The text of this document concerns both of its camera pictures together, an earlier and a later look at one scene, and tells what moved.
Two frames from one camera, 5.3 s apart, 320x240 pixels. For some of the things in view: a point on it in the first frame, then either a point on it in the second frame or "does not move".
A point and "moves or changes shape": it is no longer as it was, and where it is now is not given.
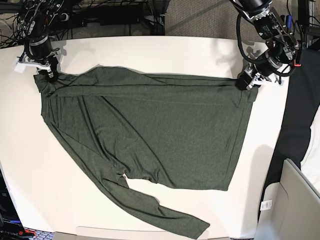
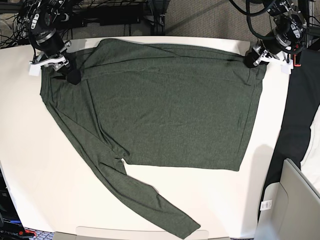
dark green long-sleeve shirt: x=184 y=131 moves or changes shape
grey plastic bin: x=295 y=212 does not move
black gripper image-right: x=247 y=81 → x=251 y=56
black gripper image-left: x=51 y=73 → x=69 y=72
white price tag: x=266 y=205 does not move
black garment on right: x=304 y=106 does not move
